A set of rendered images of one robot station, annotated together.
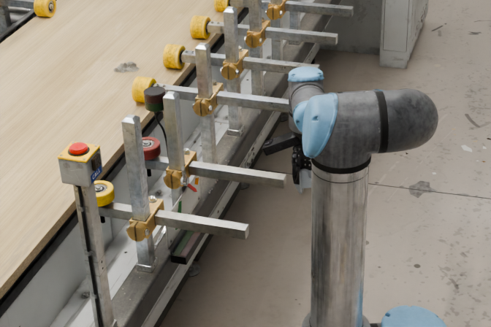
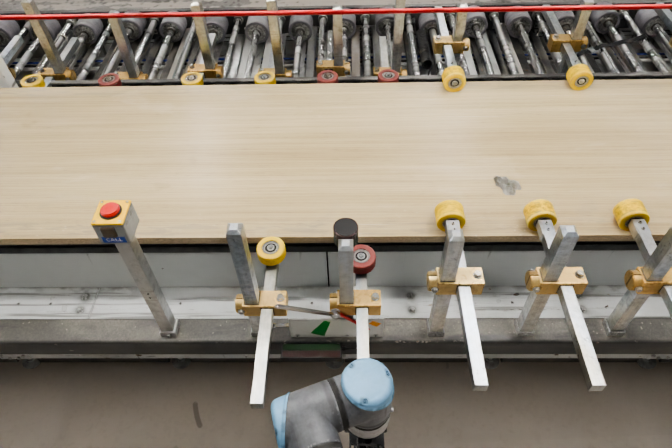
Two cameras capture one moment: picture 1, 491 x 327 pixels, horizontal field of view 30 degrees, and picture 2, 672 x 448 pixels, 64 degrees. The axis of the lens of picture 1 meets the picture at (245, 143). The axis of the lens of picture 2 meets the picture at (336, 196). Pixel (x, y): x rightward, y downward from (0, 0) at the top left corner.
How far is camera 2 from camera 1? 2.04 m
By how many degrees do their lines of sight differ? 57
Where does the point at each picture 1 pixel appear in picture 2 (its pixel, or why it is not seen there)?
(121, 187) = not seen: hidden behind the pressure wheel
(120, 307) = (201, 329)
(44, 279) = (203, 260)
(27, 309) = (175, 264)
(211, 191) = (400, 343)
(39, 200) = (246, 213)
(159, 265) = not seen: hidden behind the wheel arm
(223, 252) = (529, 381)
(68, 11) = (598, 96)
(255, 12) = (656, 259)
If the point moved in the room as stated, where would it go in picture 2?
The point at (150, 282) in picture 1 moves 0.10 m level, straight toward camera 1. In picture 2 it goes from (239, 340) to (205, 355)
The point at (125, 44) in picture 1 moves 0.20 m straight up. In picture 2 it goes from (559, 164) to (579, 114)
